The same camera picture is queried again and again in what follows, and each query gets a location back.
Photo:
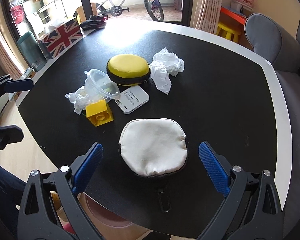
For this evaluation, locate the union jack tissue box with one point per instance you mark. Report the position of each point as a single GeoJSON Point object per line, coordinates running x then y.
{"type": "Point", "coordinates": [61, 38]}

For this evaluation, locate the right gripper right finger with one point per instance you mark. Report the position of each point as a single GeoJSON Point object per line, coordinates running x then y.
{"type": "Point", "coordinates": [251, 206]}

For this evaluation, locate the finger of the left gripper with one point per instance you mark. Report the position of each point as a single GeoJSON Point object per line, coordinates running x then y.
{"type": "Point", "coordinates": [7, 85]}
{"type": "Point", "coordinates": [9, 135]}

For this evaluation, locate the dark folded cloth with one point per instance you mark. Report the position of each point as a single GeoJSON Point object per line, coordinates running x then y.
{"type": "Point", "coordinates": [94, 22]}

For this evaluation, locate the green thermos bottle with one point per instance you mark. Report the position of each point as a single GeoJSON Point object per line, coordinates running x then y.
{"type": "Point", "coordinates": [29, 48]}

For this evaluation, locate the white tissue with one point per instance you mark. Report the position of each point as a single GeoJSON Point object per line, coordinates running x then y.
{"type": "Point", "coordinates": [80, 99]}

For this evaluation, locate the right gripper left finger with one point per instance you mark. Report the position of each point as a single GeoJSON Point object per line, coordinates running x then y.
{"type": "Point", "coordinates": [38, 218]}

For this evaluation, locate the pink trash bin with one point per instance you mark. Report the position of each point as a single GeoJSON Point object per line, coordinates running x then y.
{"type": "Point", "coordinates": [109, 224]}

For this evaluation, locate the grey fabric sofa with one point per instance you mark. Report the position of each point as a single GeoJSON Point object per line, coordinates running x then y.
{"type": "Point", "coordinates": [271, 41]}

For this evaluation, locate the yellow toy building block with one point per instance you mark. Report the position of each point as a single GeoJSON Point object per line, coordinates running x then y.
{"type": "Point", "coordinates": [99, 113]}

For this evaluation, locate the yellow black round case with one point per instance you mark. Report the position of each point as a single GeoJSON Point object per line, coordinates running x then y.
{"type": "Point", "coordinates": [128, 69]}

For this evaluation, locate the white fabric zip pouch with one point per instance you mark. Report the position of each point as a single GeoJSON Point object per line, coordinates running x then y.
{"type": "Point", "coordinates": [153, 147]}

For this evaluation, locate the clear plastic cup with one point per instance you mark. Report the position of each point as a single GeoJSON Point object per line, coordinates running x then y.
{"type": "Point", "coordinates": [99, 83]}

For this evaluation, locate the yellow plastic stool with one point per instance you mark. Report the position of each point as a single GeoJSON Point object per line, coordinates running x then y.
{"type": "Point", "coordinates": [229, 32]}

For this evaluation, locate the white square card box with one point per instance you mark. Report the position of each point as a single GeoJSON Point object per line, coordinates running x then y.
{"type": "Point", "coordinates": [131, 99]}

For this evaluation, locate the large crumpled white paper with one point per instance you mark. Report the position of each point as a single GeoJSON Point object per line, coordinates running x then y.
{"type": "Point", "coordinates": [163, 65]}

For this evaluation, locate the pink patterned curtain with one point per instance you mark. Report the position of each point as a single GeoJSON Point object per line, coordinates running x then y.
{"type": "Point", "coordinates": [205, 15]}

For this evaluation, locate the blue trouser legs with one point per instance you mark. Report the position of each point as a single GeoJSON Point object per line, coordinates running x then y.
{"type": "Point", "coordinates": [11, 192]}

